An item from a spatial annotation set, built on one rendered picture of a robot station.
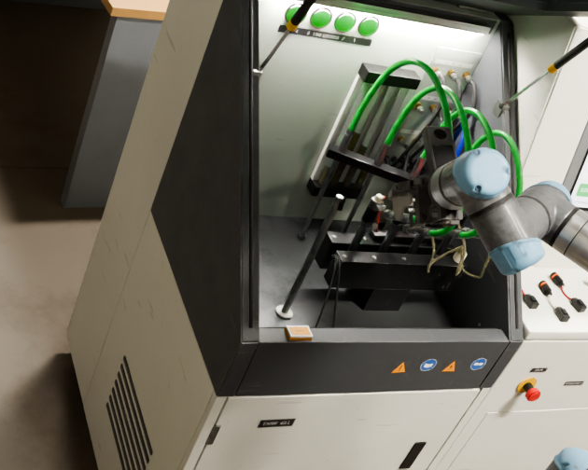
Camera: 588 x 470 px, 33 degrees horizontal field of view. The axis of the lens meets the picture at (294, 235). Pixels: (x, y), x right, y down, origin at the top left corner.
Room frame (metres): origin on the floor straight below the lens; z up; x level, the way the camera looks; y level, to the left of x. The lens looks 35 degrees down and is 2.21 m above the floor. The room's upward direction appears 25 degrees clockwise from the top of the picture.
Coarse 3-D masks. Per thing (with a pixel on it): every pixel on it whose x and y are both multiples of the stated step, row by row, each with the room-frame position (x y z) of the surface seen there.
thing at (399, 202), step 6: (390, 192) 1.52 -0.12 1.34; (408, 192) 1.49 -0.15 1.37; (390, 198) 1.52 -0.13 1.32; (396, 198) 1.51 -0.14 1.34; (402, 198) 1.49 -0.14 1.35; (408, 198) 1.48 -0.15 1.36; (396, 204) 1.50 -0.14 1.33; (402, 204) 1.49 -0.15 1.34; (408, 204) 1.48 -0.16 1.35; (396, 210) 1.50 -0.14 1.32; (402, 210) 1.48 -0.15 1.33; (396, 216) 1.49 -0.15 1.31
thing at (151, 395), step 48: (144, 240) 1.88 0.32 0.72; (144, 288) 1.81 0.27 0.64; (144, 336) 1.74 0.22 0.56; (192, 336) 1.57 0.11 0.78; (96, 384) 1.87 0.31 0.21; (144, 384) 1.67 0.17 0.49; (192, 384) 1.51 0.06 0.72; (96, 432) 1.79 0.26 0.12; (144, 432) 1.59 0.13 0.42; (192, 432) 1.45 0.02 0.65
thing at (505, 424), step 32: (544, 32) 2.19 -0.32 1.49; (576, 32) 2.12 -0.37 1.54; (544, 64) 2.14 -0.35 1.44; (576, 64) 2.13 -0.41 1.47; (544, 96) 2.10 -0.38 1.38; (576, 96) 2.14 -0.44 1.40; (544, 128) 2.09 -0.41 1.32; (576, 128) 2.14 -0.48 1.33; (544, 160) 2.09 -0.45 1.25; (544, 256) 2.11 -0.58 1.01; (544, 352) 1.88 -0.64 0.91; (576, 352) 1.93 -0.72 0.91; (512, 384) 1.86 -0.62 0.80; (544, 384) 1.92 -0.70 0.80; (576, 384) 1.98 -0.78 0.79; (480, 416) 1.84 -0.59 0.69; (512, 416) 1.90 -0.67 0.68; (544, 416) 1.96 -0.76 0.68; (576, 416) 2.03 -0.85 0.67; (480, 448) 1.88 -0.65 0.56; (512, 448) 1.95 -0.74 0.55; (544, 448) 2.01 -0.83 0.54
